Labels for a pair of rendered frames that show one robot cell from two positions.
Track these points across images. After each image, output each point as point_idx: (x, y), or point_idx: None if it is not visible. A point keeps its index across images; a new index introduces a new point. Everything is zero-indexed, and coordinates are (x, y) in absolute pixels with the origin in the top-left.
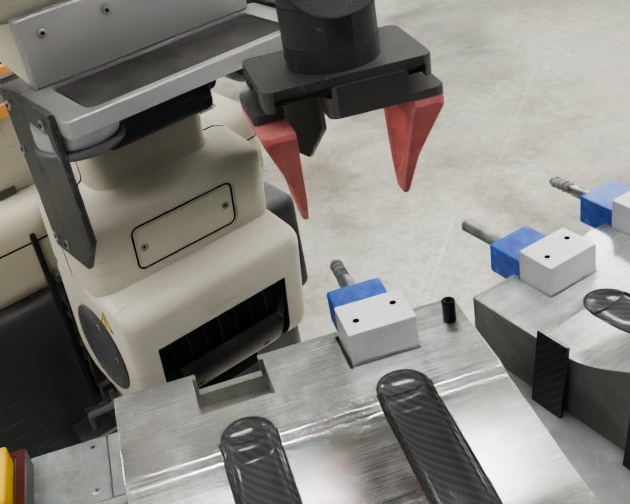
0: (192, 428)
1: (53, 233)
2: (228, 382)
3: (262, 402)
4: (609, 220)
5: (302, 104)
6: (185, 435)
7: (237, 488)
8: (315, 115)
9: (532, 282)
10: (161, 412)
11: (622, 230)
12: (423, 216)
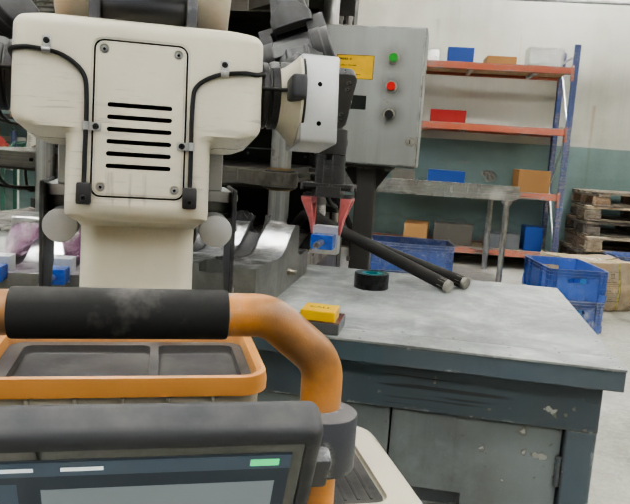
0: (238, 261)
1: (233, 288)
2: (212, 272)
3: (212, 259)
4: (6, 270)
5: (51, 246)
6: (241, 261)
7: (238, 257)
8: (53, 249)
9: (73, 270)
10: (243, 264)
11: (11, 269)
12: None
